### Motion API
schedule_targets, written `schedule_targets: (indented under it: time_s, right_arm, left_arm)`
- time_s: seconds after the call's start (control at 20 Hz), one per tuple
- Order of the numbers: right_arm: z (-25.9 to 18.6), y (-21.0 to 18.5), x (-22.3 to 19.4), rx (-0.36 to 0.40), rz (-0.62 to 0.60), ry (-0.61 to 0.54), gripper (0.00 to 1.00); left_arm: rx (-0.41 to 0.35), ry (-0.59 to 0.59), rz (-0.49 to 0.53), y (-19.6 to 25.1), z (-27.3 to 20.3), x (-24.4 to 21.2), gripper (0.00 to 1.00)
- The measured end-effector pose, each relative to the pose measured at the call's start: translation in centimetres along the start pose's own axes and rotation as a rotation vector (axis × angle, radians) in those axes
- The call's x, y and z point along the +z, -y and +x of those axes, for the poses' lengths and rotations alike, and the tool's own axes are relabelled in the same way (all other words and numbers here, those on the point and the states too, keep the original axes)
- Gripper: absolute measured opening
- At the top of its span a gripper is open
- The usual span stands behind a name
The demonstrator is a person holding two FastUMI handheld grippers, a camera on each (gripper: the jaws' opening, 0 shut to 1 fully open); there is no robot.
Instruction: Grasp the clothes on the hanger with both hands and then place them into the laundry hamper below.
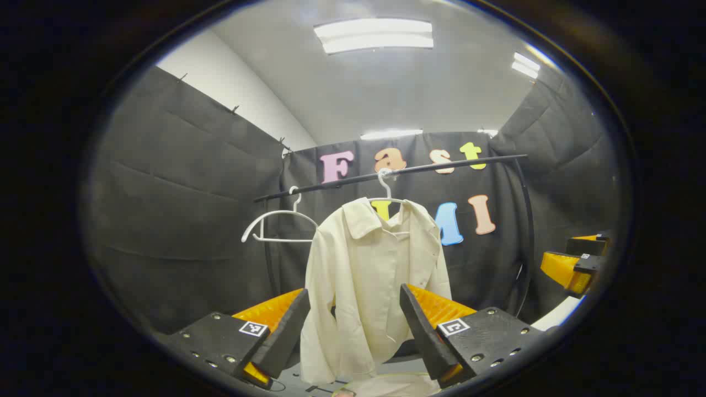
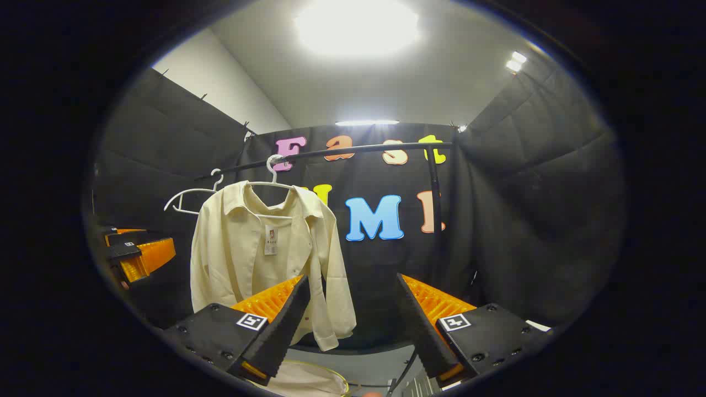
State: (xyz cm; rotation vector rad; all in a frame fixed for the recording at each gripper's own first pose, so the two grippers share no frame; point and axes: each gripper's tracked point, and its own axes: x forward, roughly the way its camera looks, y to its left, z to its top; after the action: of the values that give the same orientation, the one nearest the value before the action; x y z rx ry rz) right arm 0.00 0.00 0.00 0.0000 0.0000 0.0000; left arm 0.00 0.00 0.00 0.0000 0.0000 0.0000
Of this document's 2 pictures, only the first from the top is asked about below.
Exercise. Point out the black metal clothes rack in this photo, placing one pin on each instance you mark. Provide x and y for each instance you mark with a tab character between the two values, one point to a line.
441	164

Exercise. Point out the cream collared shirt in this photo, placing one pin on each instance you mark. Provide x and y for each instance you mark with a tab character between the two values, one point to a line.
364	275

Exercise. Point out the small ceiling light panel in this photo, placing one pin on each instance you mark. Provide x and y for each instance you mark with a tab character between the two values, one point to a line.
525	65

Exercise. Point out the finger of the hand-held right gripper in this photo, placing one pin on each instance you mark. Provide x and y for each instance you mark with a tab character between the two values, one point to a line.
587	242
565	270

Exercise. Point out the white empty plastic hanger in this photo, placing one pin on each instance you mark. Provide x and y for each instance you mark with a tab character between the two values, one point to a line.
284	240

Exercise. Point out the long ceiling light strip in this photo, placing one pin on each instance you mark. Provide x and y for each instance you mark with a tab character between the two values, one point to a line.
391	134

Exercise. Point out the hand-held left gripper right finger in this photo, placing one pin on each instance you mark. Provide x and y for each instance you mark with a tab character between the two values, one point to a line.
422	331

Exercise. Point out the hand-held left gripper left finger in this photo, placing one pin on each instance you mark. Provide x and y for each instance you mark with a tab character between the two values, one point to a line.
284	331

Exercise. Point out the large ceiling light panel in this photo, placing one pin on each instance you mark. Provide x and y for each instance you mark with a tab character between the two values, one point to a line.
375	36

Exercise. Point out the white hanger with shirt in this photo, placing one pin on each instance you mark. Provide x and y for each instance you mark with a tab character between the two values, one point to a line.
388	190

